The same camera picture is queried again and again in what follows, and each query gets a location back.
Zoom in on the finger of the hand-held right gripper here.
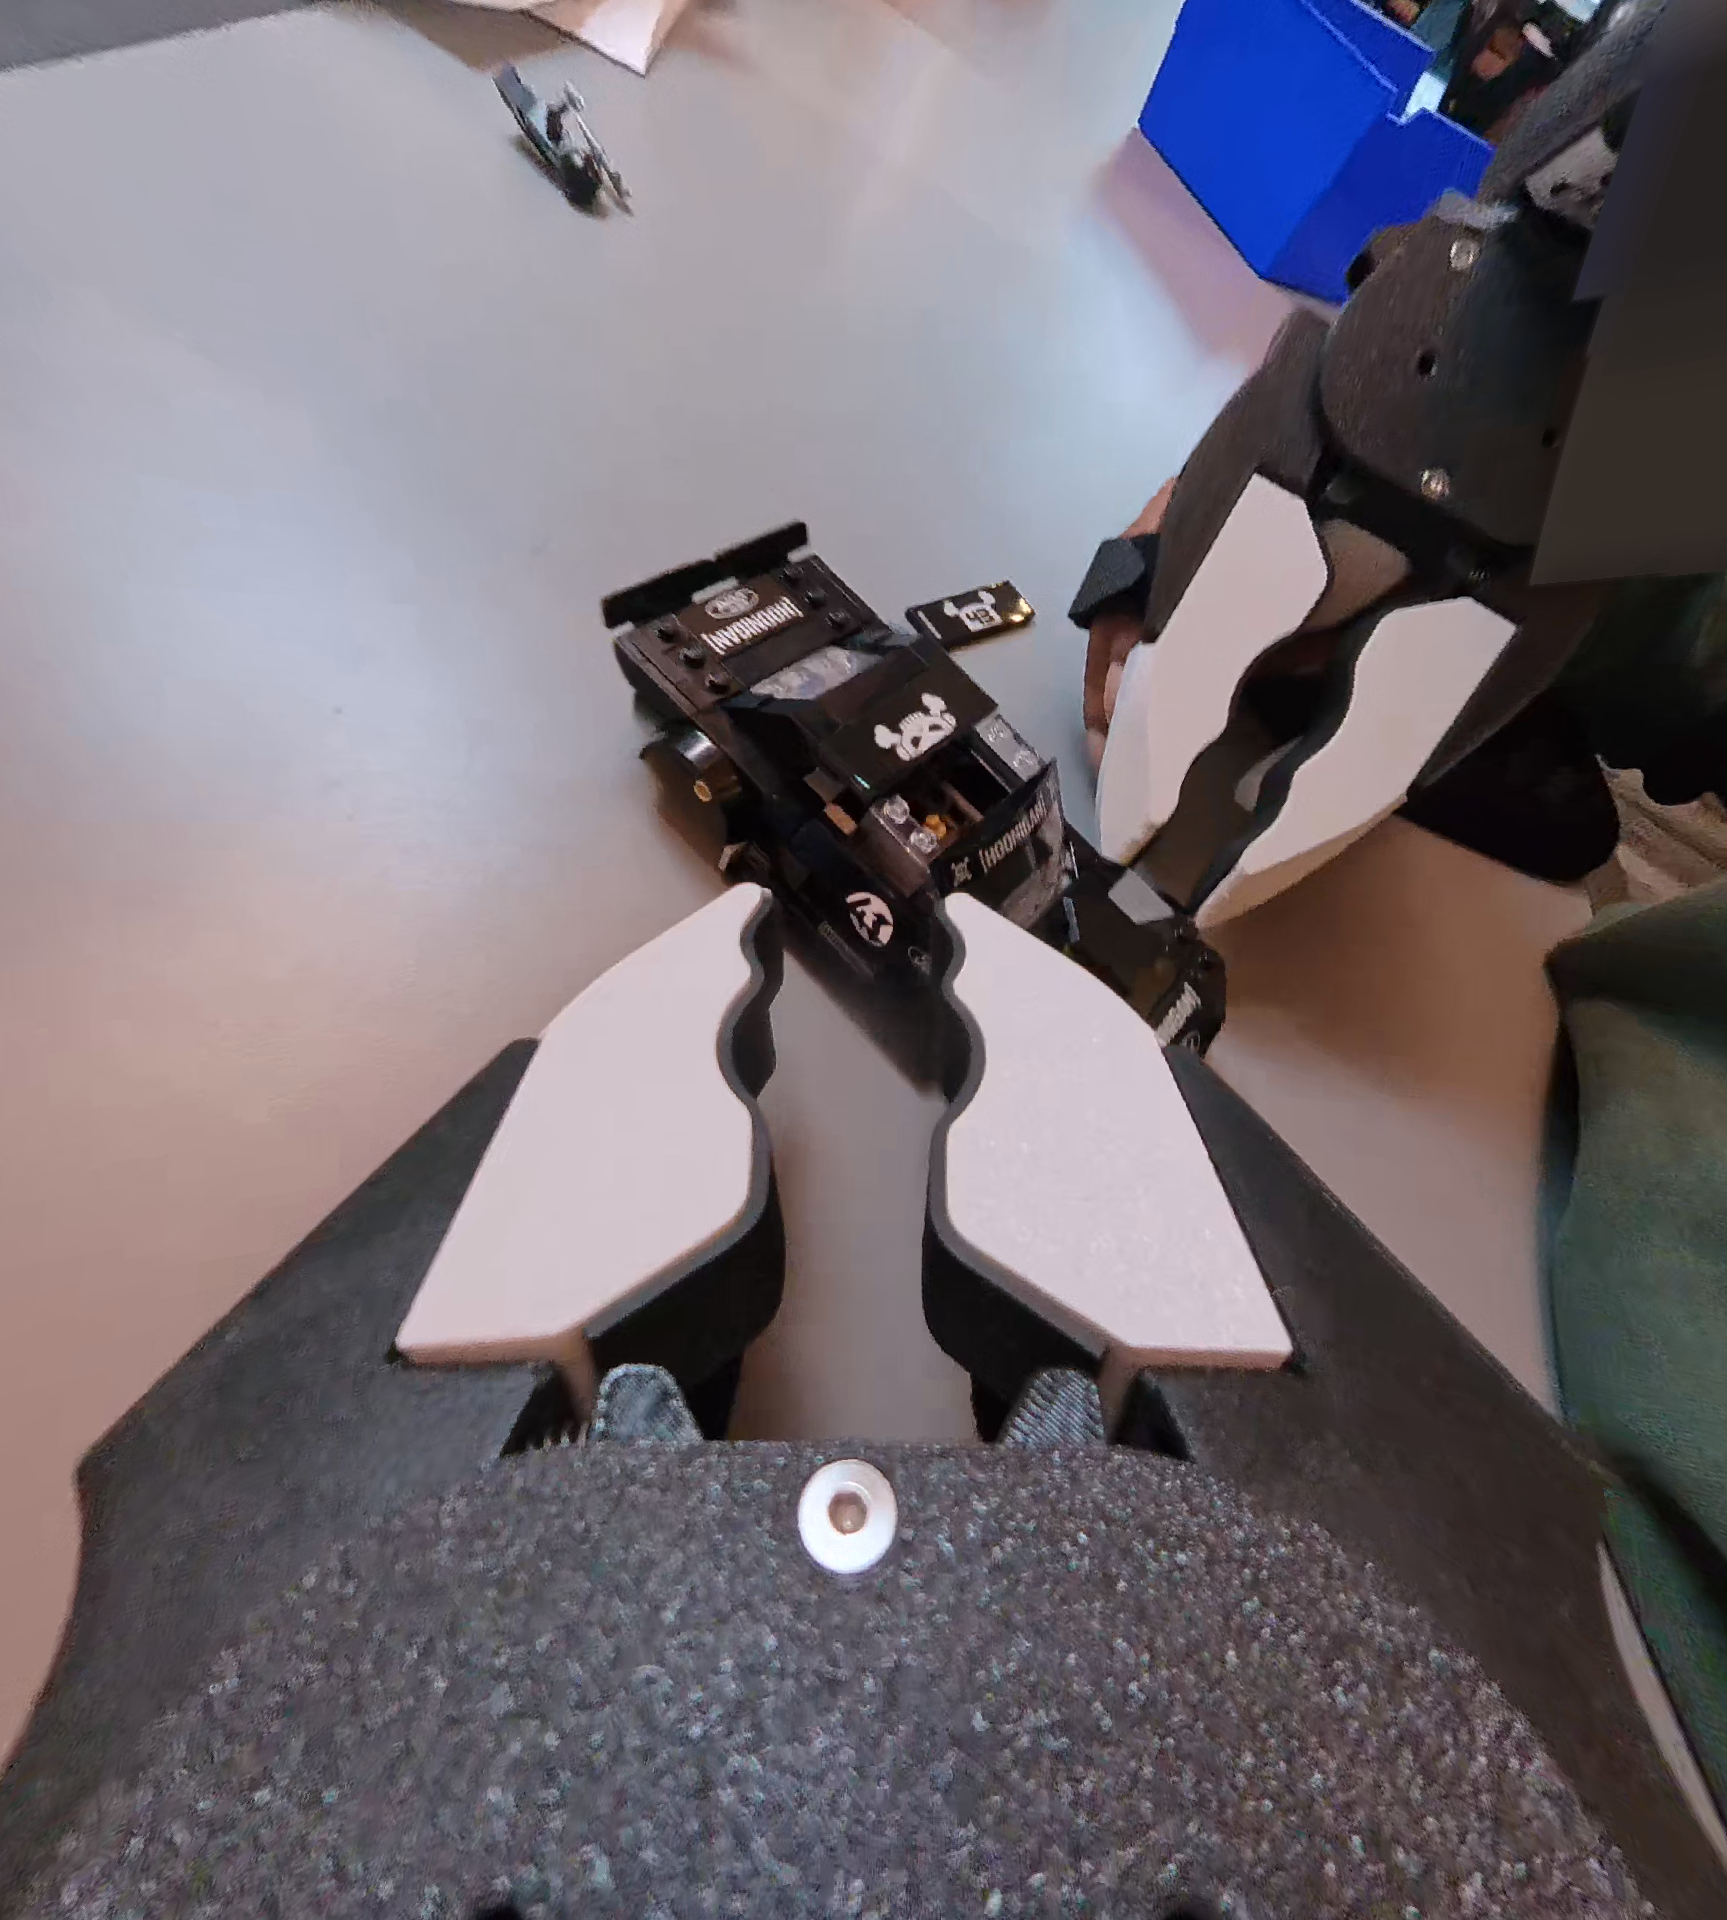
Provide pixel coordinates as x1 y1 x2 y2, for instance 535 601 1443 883
1187 594 1525 931
1097 474 1333 872

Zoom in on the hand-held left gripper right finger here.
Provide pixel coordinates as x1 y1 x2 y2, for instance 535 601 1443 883
923 891 1303 1405

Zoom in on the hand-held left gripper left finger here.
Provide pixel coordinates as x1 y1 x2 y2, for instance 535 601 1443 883
393 885 789 1411

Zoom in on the black numbered lego tile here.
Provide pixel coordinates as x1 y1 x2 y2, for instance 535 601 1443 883
909 580 1039 649

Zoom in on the black lego car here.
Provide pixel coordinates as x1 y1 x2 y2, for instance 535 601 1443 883
609 525 1231 1051

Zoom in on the small black lego piece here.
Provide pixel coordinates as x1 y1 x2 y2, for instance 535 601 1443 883
495 65 631 211

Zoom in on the blue storage bin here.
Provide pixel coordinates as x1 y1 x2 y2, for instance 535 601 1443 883
1139 0 1495 301

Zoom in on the white paper sheet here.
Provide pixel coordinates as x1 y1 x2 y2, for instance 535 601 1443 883
519 0 685 68

